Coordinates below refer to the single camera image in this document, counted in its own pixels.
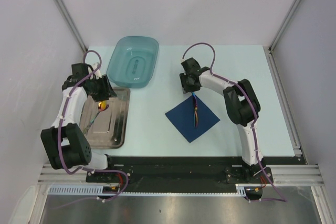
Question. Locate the aluminium frame post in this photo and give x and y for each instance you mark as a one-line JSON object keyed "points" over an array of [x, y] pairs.
{"points": [[285, 23], [71, 24]]}

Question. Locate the metal tray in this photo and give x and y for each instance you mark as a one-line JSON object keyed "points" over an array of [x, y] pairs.
{"points": [[108, 130]]}

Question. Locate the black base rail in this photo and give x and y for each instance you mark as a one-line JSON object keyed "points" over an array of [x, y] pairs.
{"points": [[181, 175]]}

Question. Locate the left aluminium frame post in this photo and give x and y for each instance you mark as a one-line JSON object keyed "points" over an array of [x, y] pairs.
{"points": [[71, 24]]}

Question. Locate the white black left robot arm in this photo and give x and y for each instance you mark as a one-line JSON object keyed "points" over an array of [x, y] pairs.
{"points": [[65, 142]]}

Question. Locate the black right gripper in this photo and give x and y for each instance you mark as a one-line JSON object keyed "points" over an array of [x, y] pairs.
{"points": [[186, 88]]}

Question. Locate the blue paper napkin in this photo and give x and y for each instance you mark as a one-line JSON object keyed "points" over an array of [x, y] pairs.
{"points": [[182, 118]]}

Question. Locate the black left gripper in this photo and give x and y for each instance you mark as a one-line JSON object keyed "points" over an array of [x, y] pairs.
{"points": [[107, 91]]}

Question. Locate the iridescent spoon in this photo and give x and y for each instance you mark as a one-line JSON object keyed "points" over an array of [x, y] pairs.
{"points": [[102, 106]]}

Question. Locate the iridescent fork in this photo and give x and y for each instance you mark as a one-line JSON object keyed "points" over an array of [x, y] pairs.
{"points": [[195, 105]]}

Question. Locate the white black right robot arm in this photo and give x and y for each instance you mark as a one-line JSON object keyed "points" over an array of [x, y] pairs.
{"points": [[242, 107]]}

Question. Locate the right aluminium frame post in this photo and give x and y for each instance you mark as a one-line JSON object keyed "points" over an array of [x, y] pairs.
{"points": [[285, 23]]}

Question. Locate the teal plastic tub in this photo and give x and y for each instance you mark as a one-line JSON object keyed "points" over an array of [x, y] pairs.
{"points": [[133, 61]]}

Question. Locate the white slotted cable duct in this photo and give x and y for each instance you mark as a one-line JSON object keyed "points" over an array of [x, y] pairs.
{"points": [[75, 190]]}

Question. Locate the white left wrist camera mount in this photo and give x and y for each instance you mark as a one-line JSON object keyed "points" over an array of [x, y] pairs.
{"points": [[97, 74]]}

